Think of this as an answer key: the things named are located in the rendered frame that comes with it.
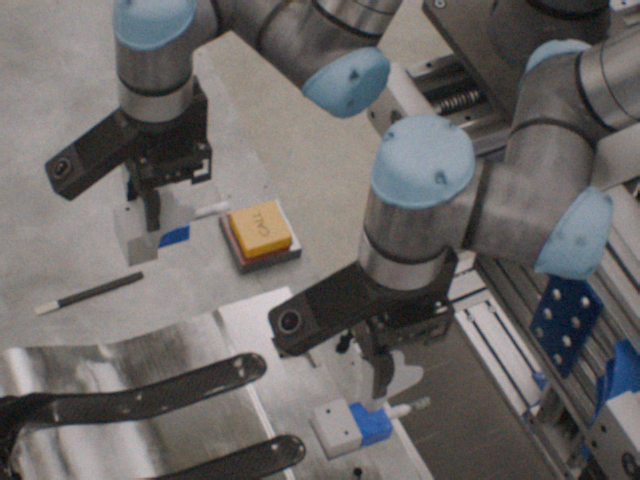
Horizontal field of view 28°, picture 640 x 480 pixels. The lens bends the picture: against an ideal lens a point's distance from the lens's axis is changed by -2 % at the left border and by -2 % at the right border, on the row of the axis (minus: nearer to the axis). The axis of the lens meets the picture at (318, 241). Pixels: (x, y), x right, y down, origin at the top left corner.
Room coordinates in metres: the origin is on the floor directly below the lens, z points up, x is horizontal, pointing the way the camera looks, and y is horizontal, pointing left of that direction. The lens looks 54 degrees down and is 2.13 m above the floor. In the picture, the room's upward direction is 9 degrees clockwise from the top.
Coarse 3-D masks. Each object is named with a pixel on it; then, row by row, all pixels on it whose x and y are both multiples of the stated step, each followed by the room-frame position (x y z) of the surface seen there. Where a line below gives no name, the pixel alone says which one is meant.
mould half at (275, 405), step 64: (192, 320) 0.75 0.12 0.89; (256, 320) 0.76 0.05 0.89; (0, 384) 0.61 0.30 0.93; (64, 384) 0.63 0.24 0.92; (128, 384) 0.66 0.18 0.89; (256, 384) 0.68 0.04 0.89; (320, 384) 0.70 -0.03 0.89; (64, 448) 0.55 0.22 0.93; (128, 448) 0.58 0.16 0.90; (192, 448) 0.60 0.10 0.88; (320, 448) 0.62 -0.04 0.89
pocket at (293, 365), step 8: (272, 344) 0.75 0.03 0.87; (280, 352) 0.74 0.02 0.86; (312, 352) 0.74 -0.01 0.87; (288, 360) 0.74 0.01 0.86; (296, 360) 0.74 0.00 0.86; (304, 360) 0.74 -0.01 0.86; (312, 360) 0.74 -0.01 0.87; (288, 368) 0.72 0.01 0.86; (296, 368) 0.73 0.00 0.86; (304, 368) 0.73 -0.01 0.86; (312, 368) 0.73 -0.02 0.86; (288, 376) 0.71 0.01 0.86
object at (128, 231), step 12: (120, 204) 0.84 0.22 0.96; (132, 204) 0.85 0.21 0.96; (216, 204) 0.88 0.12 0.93; (228, 204) 0.88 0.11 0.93; (120, 216) 0.83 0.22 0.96; (132, 216) 0.83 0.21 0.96; (204, 216) 0.86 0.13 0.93; (120, 228) 0.82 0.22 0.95; (132, 228) 0.81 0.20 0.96; (180, 228) 0.83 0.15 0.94; (120, 240) 0.82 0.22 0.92; (132, 240) 0.80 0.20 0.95; (168, 240) 0.83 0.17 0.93; (180, 240) 0.83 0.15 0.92; (132, 252) 0.80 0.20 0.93; (144, 252) 0.81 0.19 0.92; (156, 252) 0.81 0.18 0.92; (132, 264) 0.80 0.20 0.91
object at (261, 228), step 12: (264, 204) 0.96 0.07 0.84; (240, 216) 0.94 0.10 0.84; (252, 216) 0.94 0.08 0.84; (264, 216) 0.95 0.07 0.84; (276, 216) 0.95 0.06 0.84; (240, 228) 0.92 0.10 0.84; (252, 228) 0.93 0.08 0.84; (264, 228) 0.93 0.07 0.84; (276, 228) 0.93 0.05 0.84; (288, 228) 0.93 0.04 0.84; (240, 240) 0.91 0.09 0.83; (252, 240) 0.91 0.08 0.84; (264, 240) 0.91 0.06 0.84; (276, 240) 0.91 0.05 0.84; (288, 240) 0.92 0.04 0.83; (252, 252) 0.90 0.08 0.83; (264, 252) 0.90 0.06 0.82
